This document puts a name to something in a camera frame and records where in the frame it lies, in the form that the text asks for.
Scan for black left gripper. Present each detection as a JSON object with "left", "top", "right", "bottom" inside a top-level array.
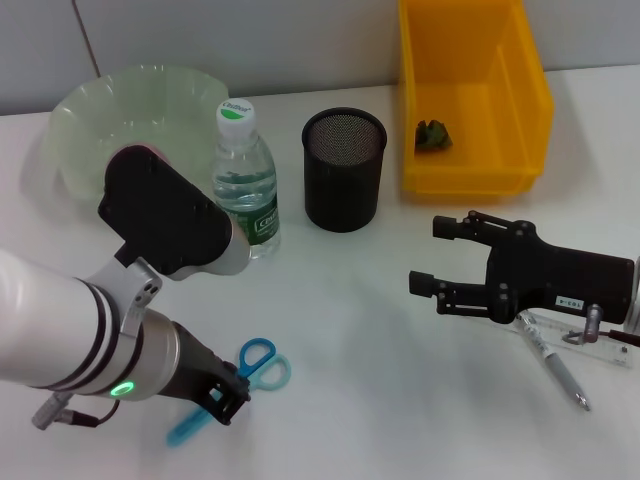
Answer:
[{"left": 167, "top": 323, "right": 251, "bottom": 427}]

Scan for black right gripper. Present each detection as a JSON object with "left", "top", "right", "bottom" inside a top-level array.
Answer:
[{"left": 408, "top": 210, "right": 637, "bottom": 327}]

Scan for blue scissors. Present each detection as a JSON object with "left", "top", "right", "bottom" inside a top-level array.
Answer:
[{"left": 166, "top": 338, "right": 293, "bottom": 448}]

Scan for green plastic wrapper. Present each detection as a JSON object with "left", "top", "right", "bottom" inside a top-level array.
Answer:
[{"left": 415, "top": 118, "right": 455, "bottom": 151}]

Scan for clear plastic ruler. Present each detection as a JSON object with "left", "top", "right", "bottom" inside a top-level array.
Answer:
[{"left": 509, "top": 310, "right": 634, "bottom": 371}]

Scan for clear green-label water bottle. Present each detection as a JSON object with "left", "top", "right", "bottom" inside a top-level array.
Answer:
[{"left": 211, "top": 98, "right": 281, "bottom": 261}]

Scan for pink peach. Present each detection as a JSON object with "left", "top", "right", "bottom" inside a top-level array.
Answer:
[{"left": 118, "top": 142, "right": 170, "bottom": 160}]

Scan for black mesh pen holder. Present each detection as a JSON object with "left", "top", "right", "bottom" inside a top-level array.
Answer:
[{"left": 301, "top": 107, "right": 389, "bottom": 233}]

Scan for silver white pen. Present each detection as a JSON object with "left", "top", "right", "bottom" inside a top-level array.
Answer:
[{"left": 514, "top": 309, "right": 593, "bottom": 413}]

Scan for translucent green fruit plate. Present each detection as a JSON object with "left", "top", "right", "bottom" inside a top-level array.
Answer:
[{"left": 41, "top": 64, "right": 231, "bottom": 202}]

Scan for yellow plastic bin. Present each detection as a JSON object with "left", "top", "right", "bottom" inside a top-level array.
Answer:
[{"left": 398, "top": 0, "right": 555, "bottom": 196}]

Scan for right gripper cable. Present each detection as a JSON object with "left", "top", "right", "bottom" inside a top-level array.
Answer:
[{"left": 562, "top": 303, "right": 640, "bottom": 348}]

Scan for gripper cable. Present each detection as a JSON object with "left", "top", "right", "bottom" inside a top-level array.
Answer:
[
  {"left": 562, "top": 303, "right": 640, "bottom": 348},
  {"left": 31, "top": 392, "right": 122, "bottom": 431}
]

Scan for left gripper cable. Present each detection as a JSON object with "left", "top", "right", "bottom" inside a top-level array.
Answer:
[{"left": 31, "top": 392, "right": 122, "bottom": 431}]

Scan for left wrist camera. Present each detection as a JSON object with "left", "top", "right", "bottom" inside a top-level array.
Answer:
[{"left": 96, "top": 144, "right": 252, "bottom": 282}]

